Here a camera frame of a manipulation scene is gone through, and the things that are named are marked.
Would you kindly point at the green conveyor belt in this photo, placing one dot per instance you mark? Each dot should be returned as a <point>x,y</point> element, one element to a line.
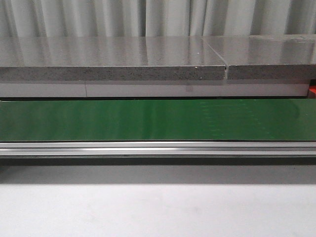
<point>134,120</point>

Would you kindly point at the grey stone countertop slab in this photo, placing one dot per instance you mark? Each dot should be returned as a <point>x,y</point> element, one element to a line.
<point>108,59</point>

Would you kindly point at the grey stone slab right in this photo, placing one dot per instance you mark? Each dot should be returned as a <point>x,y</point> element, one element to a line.
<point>288,57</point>

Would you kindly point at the white cabinet front panel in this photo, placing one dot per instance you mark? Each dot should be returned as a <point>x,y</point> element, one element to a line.
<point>220,88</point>

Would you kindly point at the red object at edge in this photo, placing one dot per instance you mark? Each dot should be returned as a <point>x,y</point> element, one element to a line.
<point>312,92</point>

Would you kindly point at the white pleated curtain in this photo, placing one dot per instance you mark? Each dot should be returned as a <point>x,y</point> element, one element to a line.
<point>135,18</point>

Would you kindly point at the aluminium conveyor side rail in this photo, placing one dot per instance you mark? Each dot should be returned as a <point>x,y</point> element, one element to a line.
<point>160,149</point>

